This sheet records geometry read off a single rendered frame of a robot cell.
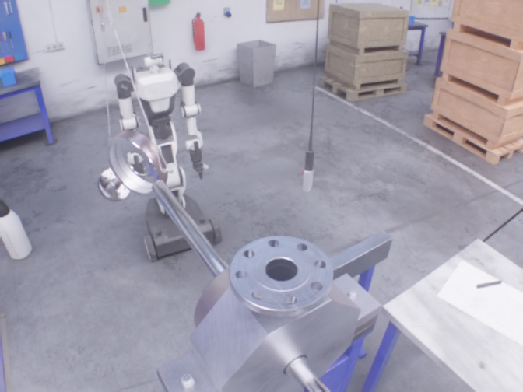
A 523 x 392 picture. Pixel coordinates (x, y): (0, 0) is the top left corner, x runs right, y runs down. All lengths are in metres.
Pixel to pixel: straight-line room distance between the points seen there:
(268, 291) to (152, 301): 1.96
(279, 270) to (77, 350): 1.93
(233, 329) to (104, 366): 1.66
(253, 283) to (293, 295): 0.10
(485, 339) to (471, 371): 0.18
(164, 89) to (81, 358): 1.82
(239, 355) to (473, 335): 1.02
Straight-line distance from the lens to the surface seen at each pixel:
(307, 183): 2.13
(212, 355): 1.08
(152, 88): 2.61
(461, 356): 1.63
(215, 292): 1.19
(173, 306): 2.78
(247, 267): 0.99
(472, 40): 5.04
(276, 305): 0.91
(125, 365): 2.58
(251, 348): 1.00
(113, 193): 2.35
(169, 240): 2.99
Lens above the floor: 2.13
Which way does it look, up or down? 35 degrees down
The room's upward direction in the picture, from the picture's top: straight up
